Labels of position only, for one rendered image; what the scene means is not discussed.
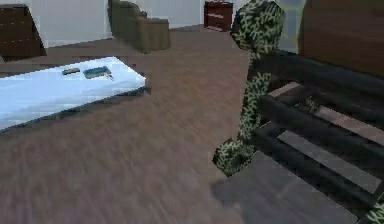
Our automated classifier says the dark brown cupboard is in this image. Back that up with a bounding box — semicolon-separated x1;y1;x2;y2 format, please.
0;3;47;63

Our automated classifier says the reddish brown shelf unit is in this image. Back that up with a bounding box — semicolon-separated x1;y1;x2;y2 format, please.
203;0;235;33

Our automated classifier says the teal flat box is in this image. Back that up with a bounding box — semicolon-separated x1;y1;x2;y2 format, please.
82;65;115;81

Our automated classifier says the green leaf-patterned lamp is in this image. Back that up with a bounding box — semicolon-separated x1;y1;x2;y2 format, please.
212;0;287;178

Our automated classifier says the pale blue low table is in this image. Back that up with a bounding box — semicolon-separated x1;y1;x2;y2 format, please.
0;55;152;134

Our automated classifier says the brown wooden cabinet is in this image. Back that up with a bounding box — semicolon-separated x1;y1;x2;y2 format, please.
298;0;384;79

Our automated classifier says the small dark remote control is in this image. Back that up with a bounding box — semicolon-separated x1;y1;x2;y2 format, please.
61;67;81;76

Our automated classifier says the black slatted shelf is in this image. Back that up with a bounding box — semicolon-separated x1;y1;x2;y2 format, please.
248;49;384;221

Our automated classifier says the olive green armchair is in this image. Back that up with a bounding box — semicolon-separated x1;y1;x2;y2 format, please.
107;0;172;55

